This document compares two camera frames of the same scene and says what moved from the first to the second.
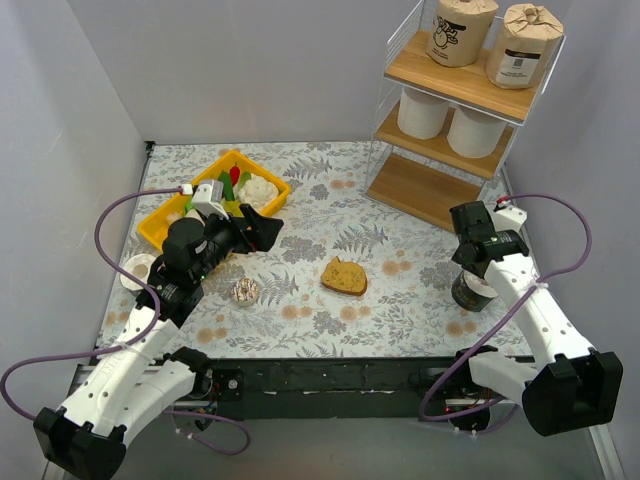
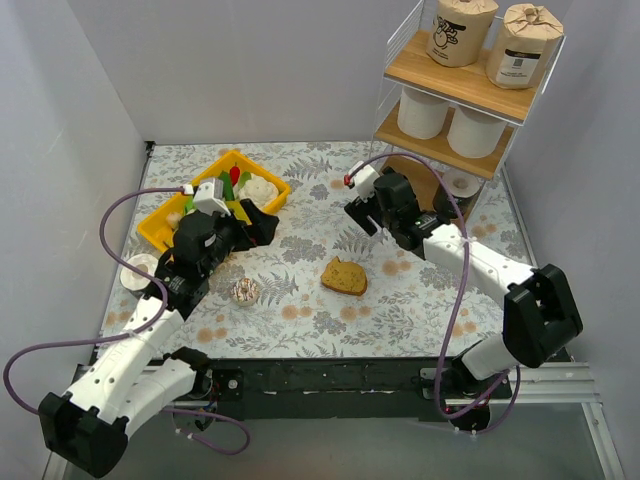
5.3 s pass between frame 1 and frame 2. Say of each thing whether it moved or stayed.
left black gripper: stayed
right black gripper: moved
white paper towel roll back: stayed
